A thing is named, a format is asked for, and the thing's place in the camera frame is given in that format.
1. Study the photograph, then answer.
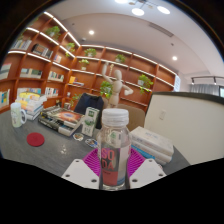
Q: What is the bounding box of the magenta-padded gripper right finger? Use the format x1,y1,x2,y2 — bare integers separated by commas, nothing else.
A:
128,148,167,190

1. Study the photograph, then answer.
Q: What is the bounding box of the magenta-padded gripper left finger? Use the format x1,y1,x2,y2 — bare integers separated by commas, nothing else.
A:
61,148,101,190

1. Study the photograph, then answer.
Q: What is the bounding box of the clear plastic drink bottle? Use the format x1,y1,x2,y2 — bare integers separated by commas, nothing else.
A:
96,108,132,191

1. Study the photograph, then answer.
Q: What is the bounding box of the white book stack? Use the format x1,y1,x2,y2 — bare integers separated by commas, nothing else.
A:
129,125,175,167

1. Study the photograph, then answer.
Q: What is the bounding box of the small round badge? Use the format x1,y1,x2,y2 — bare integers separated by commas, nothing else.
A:
73,132,84,142
84,138,99,149

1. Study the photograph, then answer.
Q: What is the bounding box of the tall green white carton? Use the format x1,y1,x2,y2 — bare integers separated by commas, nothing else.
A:
81,106,100,138

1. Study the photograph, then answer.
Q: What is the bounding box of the flat round red coaster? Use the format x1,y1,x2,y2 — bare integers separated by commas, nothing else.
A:
26,132,46,148

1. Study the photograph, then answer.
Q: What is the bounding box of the book stack with orange cover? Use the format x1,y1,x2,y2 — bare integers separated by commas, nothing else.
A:
37,106,84,137

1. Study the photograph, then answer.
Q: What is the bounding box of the tan chair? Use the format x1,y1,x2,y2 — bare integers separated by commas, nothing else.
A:
116,103,146,132

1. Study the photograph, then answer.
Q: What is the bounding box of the yellow striped cartoon mug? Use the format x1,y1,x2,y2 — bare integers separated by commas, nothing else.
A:
9,102,28,129

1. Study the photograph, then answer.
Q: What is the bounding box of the wooden artist mannequin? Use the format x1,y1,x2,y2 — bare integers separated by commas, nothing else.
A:
101,63,134,109

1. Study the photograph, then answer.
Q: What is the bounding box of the grey curtain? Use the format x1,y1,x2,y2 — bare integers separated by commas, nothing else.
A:
189,83,221,97

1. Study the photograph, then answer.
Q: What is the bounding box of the orange wooden shelf unit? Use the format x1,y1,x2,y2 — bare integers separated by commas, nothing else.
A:
0,11,178,116

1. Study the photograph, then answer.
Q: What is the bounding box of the branched ceiling lamp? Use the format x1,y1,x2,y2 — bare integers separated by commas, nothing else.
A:
114,0,172,17

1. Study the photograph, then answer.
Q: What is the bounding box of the white wall switch plate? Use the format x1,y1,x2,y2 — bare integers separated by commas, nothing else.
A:
158,109,167,121

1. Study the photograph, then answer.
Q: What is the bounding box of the black track light rail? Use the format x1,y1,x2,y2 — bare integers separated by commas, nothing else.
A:
190,75,224,86

